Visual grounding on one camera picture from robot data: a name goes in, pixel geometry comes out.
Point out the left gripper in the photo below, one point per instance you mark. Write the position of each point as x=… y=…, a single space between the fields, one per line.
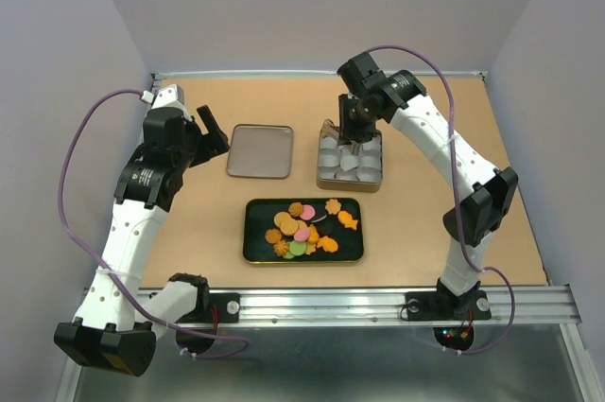
x=213 y=144

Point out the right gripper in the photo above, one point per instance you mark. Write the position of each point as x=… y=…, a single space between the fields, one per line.
x=350 y=131

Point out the metal tongs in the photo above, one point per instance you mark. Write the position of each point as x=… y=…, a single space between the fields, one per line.
x=329 y=138

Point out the black sandwich cookie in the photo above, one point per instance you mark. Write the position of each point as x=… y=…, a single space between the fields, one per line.
x=319 y=219

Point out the swirl butter cookie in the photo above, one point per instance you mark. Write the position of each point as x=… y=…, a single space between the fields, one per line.
x=295 y=209

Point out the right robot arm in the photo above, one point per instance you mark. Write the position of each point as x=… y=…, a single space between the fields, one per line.
x=482 y=192

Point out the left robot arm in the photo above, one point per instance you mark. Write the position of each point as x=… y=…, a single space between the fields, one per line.
x=110 y=330

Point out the gold cookie tin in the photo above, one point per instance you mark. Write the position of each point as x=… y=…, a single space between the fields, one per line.
x=338 y=169

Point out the grey tin lid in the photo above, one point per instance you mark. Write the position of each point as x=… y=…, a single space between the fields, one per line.
x=261 y=152

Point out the flower shaped cookie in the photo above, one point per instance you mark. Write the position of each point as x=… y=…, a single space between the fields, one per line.
x=332 y=206

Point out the fish shaped cookie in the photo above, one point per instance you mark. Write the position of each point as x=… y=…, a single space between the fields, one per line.
x=347 y=220

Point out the pink sandwich cookie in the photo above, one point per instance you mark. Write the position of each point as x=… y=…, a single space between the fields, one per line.
x=308 y=212

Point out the black serving tray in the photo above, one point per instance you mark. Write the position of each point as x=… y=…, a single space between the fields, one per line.
x=259 y=218

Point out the dotted round biscuit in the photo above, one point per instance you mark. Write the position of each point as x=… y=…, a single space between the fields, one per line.
x=286 y=224

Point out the lower chocolate chip cookie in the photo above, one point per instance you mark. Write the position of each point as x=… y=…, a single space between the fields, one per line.
x=273 y=236

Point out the green sandwich cookie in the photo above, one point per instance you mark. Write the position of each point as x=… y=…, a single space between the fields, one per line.
x=297 y=248

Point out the lower swirl cookie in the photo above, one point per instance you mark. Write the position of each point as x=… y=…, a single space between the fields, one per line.
x=281 y=248

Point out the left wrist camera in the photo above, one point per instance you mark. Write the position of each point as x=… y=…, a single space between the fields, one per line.
x=170 y=96

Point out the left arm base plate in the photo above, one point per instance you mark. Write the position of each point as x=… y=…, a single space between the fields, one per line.
x=223 y=308

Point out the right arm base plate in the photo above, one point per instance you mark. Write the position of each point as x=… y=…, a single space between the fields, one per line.
x=430 y=306

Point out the aluminium rail frame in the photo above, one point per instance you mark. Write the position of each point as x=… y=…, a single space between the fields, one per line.
x=333 y=333

